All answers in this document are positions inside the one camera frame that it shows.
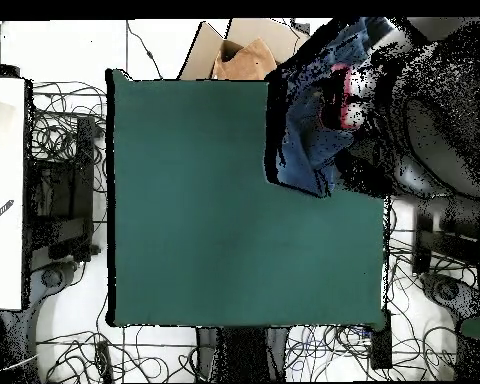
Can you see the blue denim jeans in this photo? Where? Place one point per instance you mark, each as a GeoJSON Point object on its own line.
{"type": "Point", "coordinates": [304, 160]}

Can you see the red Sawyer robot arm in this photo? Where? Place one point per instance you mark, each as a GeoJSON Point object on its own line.
{"type": "Point", "coordinates": [436, 152]}

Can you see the brown cardboard box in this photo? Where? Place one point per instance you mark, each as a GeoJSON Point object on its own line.
{"type": "Point", "coordinates": [260, 30]}

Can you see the dark green table cloth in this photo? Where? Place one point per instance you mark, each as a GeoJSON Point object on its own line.
{"type": "Point", "coordinates": [204, 200]}

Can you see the grey chair base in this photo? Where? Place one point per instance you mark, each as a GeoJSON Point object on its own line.
{"type": "Point", "coordinates": [448, 292]}
{"type": "Point", "coordinates": [52, 278]}

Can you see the black metal stand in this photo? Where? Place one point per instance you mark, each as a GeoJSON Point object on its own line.
{"type": "Point", "coordinates": [84, 160]}

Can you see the black box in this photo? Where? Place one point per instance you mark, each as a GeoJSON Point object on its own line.
{"type": "Point", "coordinates": [0, 71]}

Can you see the black power strip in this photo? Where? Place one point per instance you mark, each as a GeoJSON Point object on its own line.
{"type": "Point", "coordinates": [104, 360]}

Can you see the white side table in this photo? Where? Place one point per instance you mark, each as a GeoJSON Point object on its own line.
{"type": "Point", "coordinates": [4, 240]}

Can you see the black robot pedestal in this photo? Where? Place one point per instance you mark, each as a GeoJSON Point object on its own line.
{"type": "Point", "coordinates": [240, 352]}

